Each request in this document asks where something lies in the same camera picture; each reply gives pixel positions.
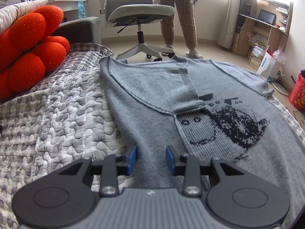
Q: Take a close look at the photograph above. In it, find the grey knit sweater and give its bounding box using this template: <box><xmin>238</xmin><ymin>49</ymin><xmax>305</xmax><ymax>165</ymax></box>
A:
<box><xmin>99</xmin><ymin>55</ymin><xmax>305</xmax><ymax>229</ymax></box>

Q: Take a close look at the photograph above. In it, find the white pillow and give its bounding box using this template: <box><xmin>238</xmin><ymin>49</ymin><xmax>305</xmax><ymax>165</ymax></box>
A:
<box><xmin>0</xmin><ymin>0</ymin><xmax>49</xmax><ymax>35</ymax></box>

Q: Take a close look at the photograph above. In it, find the red flower-shaped cushion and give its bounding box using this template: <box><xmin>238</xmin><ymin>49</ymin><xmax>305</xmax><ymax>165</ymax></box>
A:
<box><xmin>0</xmin><ymin>5</ymin><xmax>71</xmax><ymax>101</ymax></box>

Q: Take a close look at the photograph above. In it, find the wooden shelf desk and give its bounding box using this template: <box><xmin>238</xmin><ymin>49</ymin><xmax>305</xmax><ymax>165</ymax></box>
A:
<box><xmin>230</xmin><ymin>0</ymin><xmax>293</xmax><ymax>71</ymax></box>

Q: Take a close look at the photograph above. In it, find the clear plastic bag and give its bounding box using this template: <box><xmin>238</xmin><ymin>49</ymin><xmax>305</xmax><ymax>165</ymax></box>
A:
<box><xmin>273</xmin><ymin>50</ymin><xmax>287</xmax><ymax>65</ymax></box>

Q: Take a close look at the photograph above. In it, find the white desk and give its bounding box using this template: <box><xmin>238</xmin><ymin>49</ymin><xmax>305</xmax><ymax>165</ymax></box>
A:
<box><xmin>46</xmin><ymin>0</ymin><xmax>87</xmax><ymax>21</ymax></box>

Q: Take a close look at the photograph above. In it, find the blue plastic bag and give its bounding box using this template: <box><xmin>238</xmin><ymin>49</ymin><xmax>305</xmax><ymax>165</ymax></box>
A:
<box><xmin>78</xmin><ymin>0</ymin><xmax>87</xmax><ymax>18</ymax></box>

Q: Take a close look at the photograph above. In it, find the white paper shopping bag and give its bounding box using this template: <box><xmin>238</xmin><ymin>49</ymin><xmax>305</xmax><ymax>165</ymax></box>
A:
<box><xmin>257</xmin><ymin>45</ymin><xmax>286</xmax><ymax>83</ymax></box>

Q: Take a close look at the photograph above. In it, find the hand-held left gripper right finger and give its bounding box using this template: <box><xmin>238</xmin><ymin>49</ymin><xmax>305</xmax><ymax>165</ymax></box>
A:
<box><xmin>165</xmin><ymin>145</ymin><xmax>239</xmax><ymax>197</ymax></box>

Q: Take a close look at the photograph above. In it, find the grey checkered quilted blanket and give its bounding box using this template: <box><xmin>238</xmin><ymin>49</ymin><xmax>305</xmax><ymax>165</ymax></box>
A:
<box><xmin>0</xmin><ymin>42</ymin><xmax>305</xmax><ymax>229</ymax></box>

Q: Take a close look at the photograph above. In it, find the white grey office chair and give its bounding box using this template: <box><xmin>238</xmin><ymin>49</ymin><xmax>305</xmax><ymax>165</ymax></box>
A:
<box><xmin>99</xmin><ymin>0</ymin><xmax>177</xmax><ymax>61</ymax></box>

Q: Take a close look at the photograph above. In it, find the black tablet screen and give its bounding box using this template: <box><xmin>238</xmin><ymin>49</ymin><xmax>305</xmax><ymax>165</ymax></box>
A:
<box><xmin>258</xmin><ymin>10</ymin><xmax>277</xmax><ymax>25</ymax></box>

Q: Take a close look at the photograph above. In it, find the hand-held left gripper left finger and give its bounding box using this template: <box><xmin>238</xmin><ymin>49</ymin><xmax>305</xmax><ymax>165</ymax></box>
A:
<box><xmin>58</xmin><ymin>145</ymin><xmax>137</xmax><ymax>197</ymax></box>

